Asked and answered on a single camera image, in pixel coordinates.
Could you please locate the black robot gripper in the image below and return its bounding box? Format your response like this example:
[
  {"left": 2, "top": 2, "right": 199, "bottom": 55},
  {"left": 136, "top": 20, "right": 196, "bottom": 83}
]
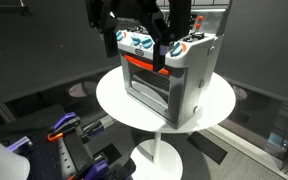
[{"left": 85, "top": 0, "right": 191, "bottom": 72}]

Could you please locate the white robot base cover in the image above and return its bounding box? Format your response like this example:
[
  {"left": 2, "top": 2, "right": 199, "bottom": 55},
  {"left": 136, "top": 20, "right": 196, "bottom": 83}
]
[{"left": 0, "top": 143, "right": 30, "bottom": 180}]

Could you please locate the grey toy stove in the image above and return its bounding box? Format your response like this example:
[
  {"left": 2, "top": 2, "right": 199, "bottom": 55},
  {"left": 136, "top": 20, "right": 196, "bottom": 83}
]
[{"left": 116, "top": 8, "right": 229, "bottom": 128}]

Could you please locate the orange round stove button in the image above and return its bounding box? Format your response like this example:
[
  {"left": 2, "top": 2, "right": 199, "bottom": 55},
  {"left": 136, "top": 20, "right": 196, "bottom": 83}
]
[{"left": 197, "top": 16, "right": 204, "bottom": 21}]

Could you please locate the purple and black clamp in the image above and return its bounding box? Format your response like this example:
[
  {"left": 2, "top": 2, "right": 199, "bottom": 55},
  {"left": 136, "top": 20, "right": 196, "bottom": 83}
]
[{"left": 47, "top": 112, "right": 104, "bottom": 143}]

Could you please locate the round white side table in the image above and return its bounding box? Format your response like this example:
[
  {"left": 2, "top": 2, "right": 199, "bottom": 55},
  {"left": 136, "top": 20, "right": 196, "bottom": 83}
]
[{"left": 96, "top": 67, "right": 236, "bottom": 180}]

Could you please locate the purple clamp lower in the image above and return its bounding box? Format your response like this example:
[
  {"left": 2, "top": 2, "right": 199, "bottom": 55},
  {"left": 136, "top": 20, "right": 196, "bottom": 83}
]
[{"left": 68, "top": 157, "right": 137, "bottom": 180}]

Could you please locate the black perforated mounting board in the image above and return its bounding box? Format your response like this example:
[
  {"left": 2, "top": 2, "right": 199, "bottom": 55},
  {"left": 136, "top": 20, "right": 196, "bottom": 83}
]
[{"left": 3, "top": 129, "right": 95, "bottom": 180}]

